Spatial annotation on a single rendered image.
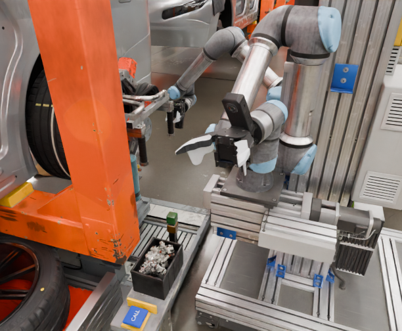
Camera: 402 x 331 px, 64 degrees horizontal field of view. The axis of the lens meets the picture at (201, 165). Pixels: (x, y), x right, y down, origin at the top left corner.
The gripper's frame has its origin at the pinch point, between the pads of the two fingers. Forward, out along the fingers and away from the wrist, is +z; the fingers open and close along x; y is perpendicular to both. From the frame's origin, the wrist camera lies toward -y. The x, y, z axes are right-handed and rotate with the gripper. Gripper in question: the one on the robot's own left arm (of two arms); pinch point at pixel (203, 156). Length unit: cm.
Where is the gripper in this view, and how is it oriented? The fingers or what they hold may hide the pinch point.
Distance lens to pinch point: 63.3
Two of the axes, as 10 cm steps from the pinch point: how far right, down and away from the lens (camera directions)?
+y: 1.1, 8.9, 4.4
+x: -8.2, -1.7, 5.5
